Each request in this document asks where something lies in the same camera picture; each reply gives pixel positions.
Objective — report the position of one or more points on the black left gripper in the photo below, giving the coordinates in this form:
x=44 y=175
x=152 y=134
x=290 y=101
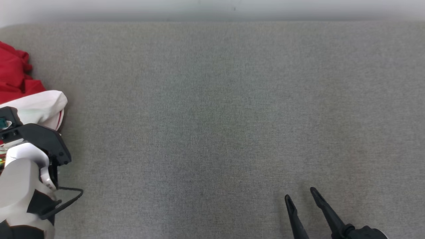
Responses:
x=49 y=139

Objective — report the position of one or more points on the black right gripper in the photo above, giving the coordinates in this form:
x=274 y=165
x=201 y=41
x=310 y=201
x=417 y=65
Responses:
x=367 y=233

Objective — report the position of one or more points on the red jersey with white sleeves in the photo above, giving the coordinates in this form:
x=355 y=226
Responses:
x=40 y=108

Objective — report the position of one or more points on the red shorts with white trim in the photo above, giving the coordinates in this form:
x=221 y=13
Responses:
x=13 y=73

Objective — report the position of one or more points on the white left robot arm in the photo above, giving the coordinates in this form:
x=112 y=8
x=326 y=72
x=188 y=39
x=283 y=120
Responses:
x=16 y=186

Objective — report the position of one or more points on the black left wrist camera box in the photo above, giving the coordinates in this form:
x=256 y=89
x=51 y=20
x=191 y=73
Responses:
x=10 y=114

